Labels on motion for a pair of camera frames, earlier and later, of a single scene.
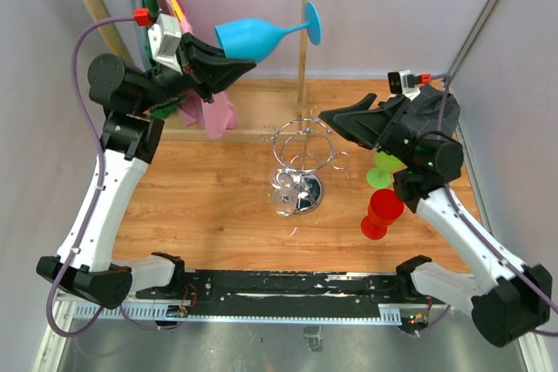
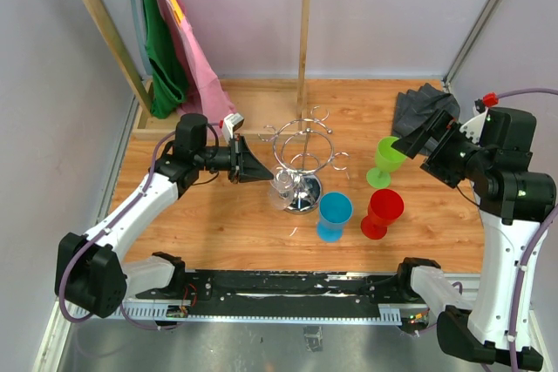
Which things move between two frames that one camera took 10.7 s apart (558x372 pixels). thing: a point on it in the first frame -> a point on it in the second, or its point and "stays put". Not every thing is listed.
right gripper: x=372 y=127 -> x=441 y=121
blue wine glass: x=252 y=38 -> x=335 y=208
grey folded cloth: x=423 y=111 stays put
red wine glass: x=384 y=207 stays put
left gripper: x=214 y=71 -> x=244 y=165
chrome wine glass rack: x=303 y=147 stays put
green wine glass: x=386 y=165 stays put
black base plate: x=289 y=294 stays put
